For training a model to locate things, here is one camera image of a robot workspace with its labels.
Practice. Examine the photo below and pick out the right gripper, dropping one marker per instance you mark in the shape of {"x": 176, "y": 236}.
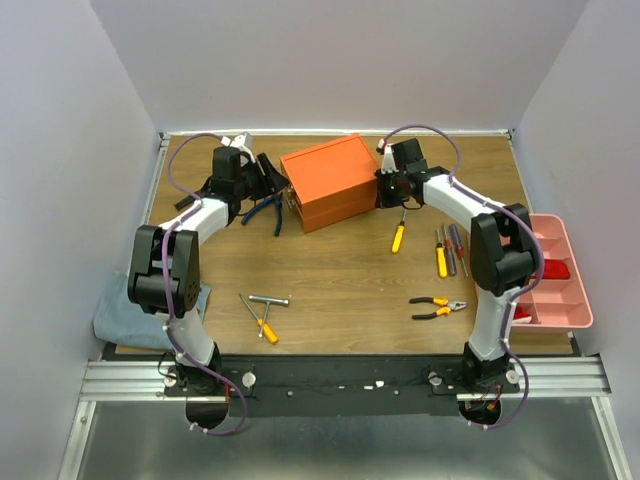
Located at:
{"x": 382, "y": 187}

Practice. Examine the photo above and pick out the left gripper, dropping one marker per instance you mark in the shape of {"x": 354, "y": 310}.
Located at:
{"x": 273, "y": 181}

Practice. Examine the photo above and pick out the orange drawer cabinet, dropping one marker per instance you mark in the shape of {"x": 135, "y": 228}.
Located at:
{"x": 331, "y": 182}

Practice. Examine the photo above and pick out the small yellow handled screwdriver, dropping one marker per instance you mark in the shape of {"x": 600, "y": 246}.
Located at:
{"x": 440, "y": 255}

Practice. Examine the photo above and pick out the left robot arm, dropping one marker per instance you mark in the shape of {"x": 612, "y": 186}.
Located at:
{"x": 164, "y": 277}

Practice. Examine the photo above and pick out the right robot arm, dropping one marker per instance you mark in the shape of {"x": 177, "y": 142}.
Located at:
{"x": 504, "y": 253}

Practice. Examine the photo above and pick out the thin metal screwdriver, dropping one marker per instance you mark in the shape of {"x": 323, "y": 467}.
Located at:
{"x": 461, "y": 257}

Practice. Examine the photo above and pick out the black rubber mallet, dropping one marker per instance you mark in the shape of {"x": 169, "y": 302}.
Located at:
{"x": 187, "y": 201}

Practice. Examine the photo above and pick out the red item in tray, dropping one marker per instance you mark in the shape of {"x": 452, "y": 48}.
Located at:
{"x": 555, "y": 270}

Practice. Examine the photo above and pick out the pink compartment tray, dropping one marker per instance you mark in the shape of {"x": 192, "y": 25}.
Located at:
{"x": 554, "y": 305}

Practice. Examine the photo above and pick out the blue cloth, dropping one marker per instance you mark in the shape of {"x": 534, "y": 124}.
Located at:
{"x": 122, "y": 322}

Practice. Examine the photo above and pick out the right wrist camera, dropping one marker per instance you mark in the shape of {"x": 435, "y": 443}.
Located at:
{"x": 388, "y": 164}

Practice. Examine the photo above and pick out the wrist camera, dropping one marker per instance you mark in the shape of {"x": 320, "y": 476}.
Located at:
{"x": 388, "y": 164}
{"x": 243, "y": 142}

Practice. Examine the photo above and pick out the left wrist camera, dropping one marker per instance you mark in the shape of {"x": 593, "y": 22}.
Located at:
{"x": 243, "y": 142}

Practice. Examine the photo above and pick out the grey handled screwdriver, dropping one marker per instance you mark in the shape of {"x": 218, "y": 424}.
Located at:
{"x": 454, "y": 243}

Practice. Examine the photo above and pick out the red handled screwdriver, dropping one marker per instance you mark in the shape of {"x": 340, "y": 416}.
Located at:
{"x": 446, "y": 245}

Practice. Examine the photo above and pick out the metal T-handle wrench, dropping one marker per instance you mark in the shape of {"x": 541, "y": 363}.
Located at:
{"x": 268, "y": 301}

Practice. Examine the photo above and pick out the orange handled pliers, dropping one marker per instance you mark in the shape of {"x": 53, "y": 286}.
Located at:
{"x": 444, "y": 307}

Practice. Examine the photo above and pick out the orange handled screwdriver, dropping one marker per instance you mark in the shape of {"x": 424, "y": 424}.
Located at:
{"x": 265, "y": 331}

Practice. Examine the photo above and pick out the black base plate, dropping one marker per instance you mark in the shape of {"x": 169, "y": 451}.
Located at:
{"x": 336, "y": 385}

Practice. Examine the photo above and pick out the aluminium rail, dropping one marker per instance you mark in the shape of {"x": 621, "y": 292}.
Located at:
{"x": 144, "y": 381}

